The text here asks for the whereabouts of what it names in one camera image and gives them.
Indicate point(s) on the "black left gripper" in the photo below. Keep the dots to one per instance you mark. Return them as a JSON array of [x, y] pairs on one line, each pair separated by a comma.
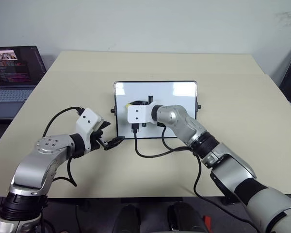
[[97, 142]]

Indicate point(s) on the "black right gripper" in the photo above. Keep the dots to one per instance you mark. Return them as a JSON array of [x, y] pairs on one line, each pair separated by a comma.
[[150, 99]]

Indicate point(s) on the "yellow whiteboard eraser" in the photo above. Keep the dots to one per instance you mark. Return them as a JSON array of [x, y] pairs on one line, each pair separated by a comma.
[[128, 105]]

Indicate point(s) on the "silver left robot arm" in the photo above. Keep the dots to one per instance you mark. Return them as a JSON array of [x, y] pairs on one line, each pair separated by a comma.
[[31, 167]]

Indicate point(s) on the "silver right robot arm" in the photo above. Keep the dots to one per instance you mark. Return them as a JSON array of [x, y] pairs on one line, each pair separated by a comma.
[[232, 167]]

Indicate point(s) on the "black-framed whiteboard on stand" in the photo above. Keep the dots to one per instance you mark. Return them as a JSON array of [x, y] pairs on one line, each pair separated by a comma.
[[174, 97]]

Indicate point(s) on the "dark rounded shape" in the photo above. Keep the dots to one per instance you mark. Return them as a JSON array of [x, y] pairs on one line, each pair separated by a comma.
[[184, 218]]

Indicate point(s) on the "open grey laptop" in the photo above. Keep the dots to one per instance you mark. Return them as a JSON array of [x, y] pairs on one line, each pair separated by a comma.
[[13, 72]]

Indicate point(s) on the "small red object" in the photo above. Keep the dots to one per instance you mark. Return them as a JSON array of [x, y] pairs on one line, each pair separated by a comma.
[[207, 221]]

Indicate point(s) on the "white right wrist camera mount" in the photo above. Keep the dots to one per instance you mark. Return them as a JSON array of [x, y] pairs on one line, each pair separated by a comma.
[[138, 114]]

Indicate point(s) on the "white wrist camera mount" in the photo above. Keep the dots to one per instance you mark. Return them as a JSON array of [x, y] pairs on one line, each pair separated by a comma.
[[138, 114], [87, 119]]

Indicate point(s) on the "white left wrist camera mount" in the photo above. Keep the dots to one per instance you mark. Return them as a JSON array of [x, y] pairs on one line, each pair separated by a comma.
[[87, 119]]

